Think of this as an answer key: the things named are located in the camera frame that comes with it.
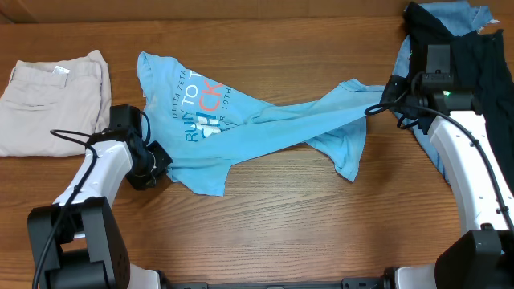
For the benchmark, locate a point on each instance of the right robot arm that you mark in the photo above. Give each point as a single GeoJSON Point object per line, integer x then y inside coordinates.
{"type": "Point", "coordinates": [451, 114]}

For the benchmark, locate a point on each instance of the black garment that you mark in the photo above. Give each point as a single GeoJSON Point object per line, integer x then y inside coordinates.
{"type": "Point", "coordinates": [479, 63]}

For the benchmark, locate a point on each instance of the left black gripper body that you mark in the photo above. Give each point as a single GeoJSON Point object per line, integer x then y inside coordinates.
{"type": "Point", "coordinates": [149, 169]}

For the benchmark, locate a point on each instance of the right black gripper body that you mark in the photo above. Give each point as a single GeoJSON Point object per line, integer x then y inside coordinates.
{"type": "Point", "coordinates": [395, 92]}

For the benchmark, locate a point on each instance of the folded beige trousers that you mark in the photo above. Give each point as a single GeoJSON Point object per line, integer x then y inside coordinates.
{"type": "Point", "coordinates": [73, 95]}

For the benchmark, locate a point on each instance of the blue denim garment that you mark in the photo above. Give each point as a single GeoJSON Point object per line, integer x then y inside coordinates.
{"type": "Point", "coordinates": [435, 88]}

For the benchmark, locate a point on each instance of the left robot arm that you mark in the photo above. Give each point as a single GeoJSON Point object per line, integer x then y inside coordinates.
{"type": "Point", "coordinates": [76, 242]}

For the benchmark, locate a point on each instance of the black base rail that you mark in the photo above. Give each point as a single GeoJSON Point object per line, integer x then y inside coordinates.
{"type": "Point", "coordinates": [345, 283]}

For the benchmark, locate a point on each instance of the light blue printed t-shirt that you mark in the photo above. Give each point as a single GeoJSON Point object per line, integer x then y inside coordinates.
{"type": "Point", "coordinates": [207, 127]}

